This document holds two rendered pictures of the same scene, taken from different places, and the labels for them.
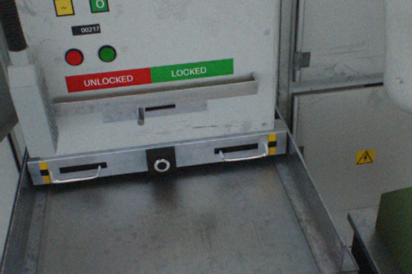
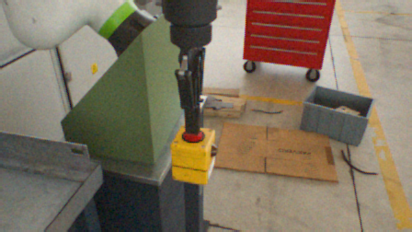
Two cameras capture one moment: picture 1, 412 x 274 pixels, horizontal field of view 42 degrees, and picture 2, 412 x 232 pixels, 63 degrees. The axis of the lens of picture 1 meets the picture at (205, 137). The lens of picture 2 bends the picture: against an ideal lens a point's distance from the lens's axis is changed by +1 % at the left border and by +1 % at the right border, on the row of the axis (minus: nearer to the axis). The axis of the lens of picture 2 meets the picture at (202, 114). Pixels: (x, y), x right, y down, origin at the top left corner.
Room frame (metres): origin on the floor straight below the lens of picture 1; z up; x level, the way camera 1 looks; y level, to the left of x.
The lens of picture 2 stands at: (0.19, 0.20, 1.32)
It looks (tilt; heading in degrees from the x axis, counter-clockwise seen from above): 32 degrees down; 291
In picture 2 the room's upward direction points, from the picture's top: straight up
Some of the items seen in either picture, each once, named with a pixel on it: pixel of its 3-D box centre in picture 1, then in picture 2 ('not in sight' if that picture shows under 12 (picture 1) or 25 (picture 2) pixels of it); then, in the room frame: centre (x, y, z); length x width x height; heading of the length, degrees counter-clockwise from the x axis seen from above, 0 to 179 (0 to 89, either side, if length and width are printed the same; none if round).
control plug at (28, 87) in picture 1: (34, 104); not in sight; (0.81, 0.30, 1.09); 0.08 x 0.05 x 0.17; 6
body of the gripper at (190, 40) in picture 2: not in sight; (191, 45); (0.43, -0.34, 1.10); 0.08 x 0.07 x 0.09; 97
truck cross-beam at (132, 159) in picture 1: (159, 151); not in sight; (0.92, 0.10, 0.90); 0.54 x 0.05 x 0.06; 96
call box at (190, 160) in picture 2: not in sight; (193, 154); (0.43, -0.34, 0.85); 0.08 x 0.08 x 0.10; 7
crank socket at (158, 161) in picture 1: (161, 161); not in sight; (0.88, 0.09, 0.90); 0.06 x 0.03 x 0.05; 96
